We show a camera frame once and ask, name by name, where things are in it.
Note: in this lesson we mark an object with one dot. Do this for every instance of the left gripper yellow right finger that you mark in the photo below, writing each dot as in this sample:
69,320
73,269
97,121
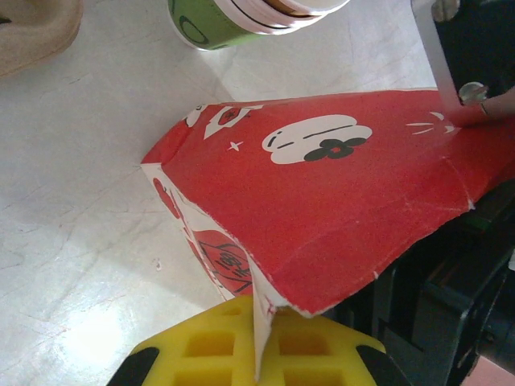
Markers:
322,354

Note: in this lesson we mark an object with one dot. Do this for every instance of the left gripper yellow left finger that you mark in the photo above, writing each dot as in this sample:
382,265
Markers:
201,350

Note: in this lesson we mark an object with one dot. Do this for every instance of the red white paper bag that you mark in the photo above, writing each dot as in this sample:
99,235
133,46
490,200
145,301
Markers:
322,221

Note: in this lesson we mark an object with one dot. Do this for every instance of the brown cardboard cup carrier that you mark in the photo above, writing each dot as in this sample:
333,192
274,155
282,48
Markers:
32,36

